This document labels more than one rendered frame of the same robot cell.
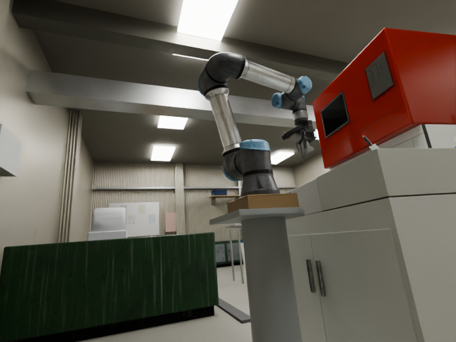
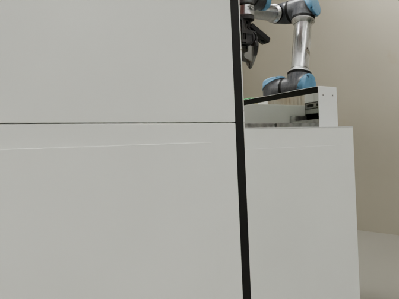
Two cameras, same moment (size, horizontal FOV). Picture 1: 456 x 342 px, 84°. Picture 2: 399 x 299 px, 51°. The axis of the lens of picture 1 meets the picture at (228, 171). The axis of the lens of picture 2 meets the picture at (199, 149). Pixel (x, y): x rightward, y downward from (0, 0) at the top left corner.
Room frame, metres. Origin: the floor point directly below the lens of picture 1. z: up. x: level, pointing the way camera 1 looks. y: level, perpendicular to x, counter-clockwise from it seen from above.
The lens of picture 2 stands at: (2.78, -1.23, 0.77)
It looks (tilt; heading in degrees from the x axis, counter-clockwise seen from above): 0 degrees down; 159
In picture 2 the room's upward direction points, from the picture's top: 2 degrees counter-clockwise
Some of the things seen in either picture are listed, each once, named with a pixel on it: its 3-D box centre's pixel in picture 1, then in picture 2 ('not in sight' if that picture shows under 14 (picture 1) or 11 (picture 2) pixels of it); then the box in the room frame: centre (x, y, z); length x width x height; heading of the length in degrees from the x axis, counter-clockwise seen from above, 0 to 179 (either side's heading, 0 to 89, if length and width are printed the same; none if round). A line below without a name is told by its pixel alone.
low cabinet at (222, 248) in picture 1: (227, 252); not in sight; (8.35, 0.22, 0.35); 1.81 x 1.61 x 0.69; 111
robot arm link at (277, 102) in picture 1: (285, 100); (255, 1); (1.17, -0.32, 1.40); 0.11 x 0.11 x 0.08; 26
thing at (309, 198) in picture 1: (300, 203); (272, 114); (1.35, -0.37, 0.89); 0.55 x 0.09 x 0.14; 12
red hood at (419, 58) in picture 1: (394, 111); not in sight; (1.66, -1.22, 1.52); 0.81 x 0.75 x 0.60; 12
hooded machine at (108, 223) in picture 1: (108, 248); not in sight; (4.92, 2.36, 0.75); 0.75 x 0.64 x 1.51; 22
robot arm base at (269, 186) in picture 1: (258, 185); not in sight; (0.95, -0.11, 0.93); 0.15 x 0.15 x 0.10
